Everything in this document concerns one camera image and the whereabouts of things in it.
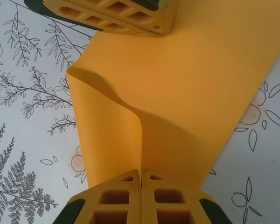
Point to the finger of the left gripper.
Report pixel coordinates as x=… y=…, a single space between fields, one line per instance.
x=140 y=9
x=79 y=17

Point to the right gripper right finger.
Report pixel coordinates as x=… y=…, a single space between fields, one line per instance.
x=168 y=205

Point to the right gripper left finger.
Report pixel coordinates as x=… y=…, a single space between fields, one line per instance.
x=116 y=205

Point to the orange paper sheet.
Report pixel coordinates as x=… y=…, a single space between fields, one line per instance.
x=189 y=81

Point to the floral printed tablecloth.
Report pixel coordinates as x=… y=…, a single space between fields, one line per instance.
x=25 y=105

